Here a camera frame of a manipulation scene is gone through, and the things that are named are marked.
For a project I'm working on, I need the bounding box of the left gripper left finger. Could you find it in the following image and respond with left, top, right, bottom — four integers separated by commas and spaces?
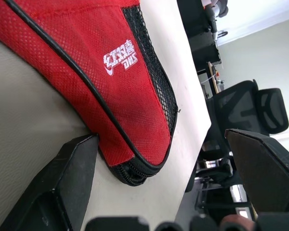
0, 134, 100, 231

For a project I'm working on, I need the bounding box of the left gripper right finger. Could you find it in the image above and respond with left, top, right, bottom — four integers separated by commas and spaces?
224, 128, 289, 217

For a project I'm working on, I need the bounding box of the red DHS paddle case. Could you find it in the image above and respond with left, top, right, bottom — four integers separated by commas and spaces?
0, 0, 179, 186

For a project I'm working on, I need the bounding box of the black mesh office chair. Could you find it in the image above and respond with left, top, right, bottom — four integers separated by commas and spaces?
194, 79, 289, 217

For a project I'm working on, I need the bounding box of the wooden board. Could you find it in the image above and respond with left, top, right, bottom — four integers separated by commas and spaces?
208, 61, 226, 95

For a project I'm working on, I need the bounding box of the black desk furniture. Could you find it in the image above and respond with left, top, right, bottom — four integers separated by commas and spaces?
177, 0, 229, 72

